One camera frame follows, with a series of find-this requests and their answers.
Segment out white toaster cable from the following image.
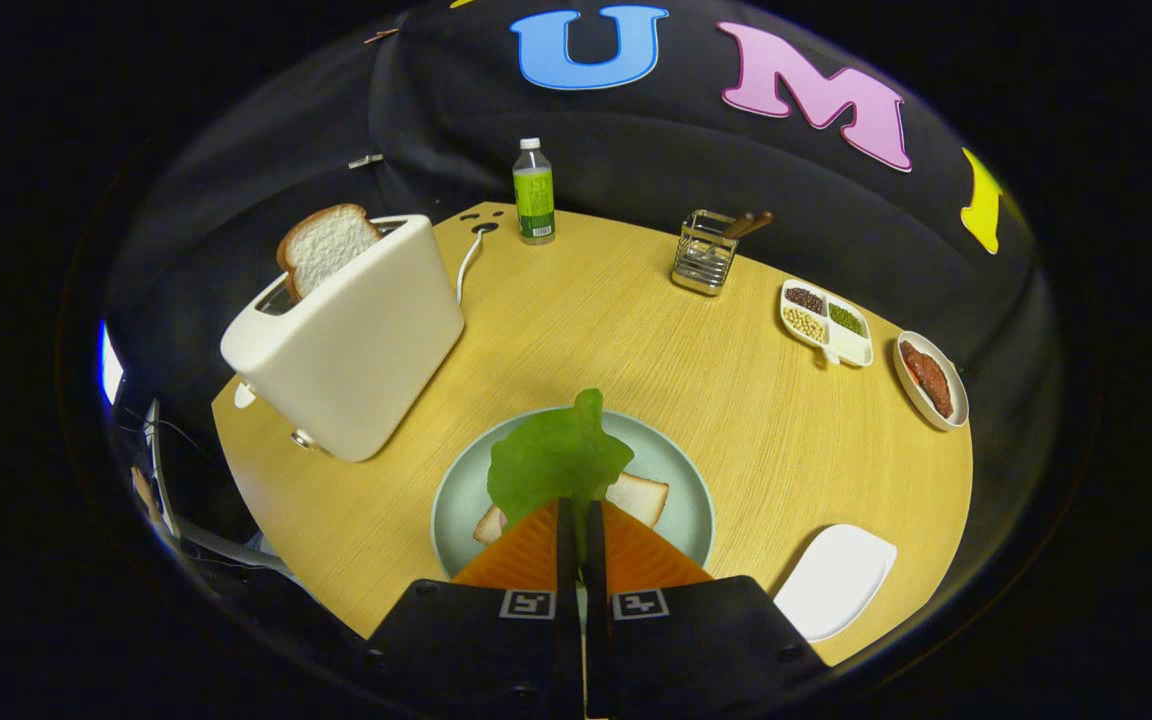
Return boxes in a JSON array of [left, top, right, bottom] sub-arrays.
[[456, 222, 499, 304]]

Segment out metal utensil holder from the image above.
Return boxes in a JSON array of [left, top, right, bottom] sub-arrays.
[[671, 209, 740, 298]]

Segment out white divided dish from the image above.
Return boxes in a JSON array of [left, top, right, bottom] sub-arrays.
[[780, 279, 875, 369]]

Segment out white rectangular plate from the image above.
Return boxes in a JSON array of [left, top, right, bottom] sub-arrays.
[[772, 524, 898, 643]]

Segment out green drink bottle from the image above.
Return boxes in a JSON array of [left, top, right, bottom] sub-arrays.
[[512, 137, 556, 246]]

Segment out red meat slices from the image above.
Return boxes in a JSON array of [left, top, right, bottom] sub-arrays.
[[900, 340, 955, 419]]

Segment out white bread slice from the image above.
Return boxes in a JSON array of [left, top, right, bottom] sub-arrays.
[[473, 472, 670, 546]]

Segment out pale green round plate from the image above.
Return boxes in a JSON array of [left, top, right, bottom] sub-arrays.
[[431, 405, 716, 581]]

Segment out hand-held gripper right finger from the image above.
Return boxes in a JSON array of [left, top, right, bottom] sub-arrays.
[[586, 498, 827, 720]]

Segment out green lettuce leaf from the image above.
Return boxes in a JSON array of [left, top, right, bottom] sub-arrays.
[[487, 388, 635, 531]]

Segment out wooden utensil handle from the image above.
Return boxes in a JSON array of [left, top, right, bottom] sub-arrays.
[[721, 210, 775, 241]]

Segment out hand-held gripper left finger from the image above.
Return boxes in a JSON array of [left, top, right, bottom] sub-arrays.
[[366, 498, 582, 720]]

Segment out black backdrop cloth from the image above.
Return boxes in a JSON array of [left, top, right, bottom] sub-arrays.
[[106, 0, 1062, 521]]

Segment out white toaster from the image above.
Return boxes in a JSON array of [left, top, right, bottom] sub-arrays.
[[220, 214, 465, 463]]

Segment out round white plate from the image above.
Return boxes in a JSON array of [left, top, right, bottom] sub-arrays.
[[893, 330, 970, 432]]

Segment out toasted bread slice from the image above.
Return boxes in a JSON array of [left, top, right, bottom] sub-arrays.
[[276, 203, 383, 301]]

